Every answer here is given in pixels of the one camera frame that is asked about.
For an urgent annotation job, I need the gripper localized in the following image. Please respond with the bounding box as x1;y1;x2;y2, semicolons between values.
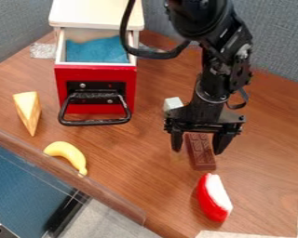
161;96;247;156

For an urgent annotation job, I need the brown toy chocolate bar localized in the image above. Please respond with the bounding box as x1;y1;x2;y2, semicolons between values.
183;132;218;172

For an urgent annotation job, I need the red drawer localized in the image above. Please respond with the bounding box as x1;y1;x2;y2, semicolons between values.
53;27;140;126

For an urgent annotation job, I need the red and white toy slice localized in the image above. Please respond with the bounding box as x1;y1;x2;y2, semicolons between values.
195;173;236;223

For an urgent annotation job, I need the yellow toy banana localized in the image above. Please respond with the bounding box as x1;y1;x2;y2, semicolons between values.
43;140;89;177

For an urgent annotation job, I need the blue cloth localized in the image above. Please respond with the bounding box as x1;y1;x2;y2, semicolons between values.
64;34;130;64

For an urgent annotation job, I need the cabinet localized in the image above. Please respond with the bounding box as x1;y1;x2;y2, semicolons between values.
47;0;145;32

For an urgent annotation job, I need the yellow toy cheese wedge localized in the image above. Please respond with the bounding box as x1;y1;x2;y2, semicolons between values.
12;90;43;138

